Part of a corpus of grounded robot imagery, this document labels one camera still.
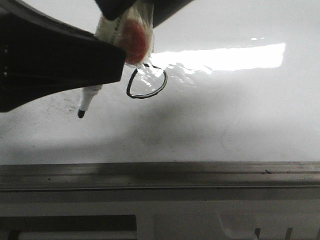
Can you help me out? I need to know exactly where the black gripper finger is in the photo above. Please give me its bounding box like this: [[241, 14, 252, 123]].
[[0, 0, 126, 113], [95, 0, 192, 28]]

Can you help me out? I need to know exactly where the red ball taped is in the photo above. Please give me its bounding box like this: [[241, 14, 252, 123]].
[[117, 4, 156, 67]]

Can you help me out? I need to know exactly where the white black whiteboard marker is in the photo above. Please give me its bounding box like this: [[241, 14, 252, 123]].
[[77, 0, 156, 119]]

